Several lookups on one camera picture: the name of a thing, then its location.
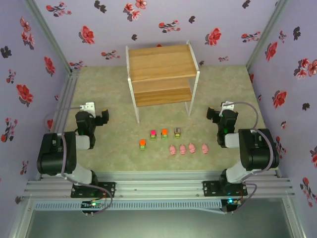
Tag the pink plastic pig toy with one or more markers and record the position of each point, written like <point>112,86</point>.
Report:
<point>182,149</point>
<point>192,148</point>
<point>204,148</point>
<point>173,150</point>

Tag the grey-topped toy truck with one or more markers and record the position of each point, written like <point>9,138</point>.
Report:
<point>177,133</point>

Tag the orange-topped green toy car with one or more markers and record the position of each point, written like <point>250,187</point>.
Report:
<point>164,134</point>
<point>142,146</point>

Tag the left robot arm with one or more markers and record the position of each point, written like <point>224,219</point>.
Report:
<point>53,153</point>

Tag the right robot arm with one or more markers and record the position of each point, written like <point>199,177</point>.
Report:
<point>257,148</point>

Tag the two-tier wooden shelf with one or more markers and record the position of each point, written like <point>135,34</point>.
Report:
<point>161,62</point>

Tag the pink-topped green toy car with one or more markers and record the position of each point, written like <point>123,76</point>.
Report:
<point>153,136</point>

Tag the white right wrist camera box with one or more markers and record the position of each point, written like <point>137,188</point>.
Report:
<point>228,105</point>

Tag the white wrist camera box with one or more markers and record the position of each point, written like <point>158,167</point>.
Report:
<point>228,105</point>
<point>89,107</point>

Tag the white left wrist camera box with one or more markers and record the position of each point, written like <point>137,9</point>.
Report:
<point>89,107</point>

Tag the aluminium side rail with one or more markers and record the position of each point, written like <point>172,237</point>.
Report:
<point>66,96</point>

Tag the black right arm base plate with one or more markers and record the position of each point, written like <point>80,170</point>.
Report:
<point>210,188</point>

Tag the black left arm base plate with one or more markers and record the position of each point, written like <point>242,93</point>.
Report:
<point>109,189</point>

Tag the aluminium base frame rails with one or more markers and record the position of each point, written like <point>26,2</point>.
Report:
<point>158,183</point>

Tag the aluminium corner post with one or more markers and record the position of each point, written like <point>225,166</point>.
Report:
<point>264,37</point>
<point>51,37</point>

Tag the aluminium lower frame strut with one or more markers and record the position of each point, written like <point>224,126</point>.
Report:
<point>294,218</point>
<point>22,218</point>

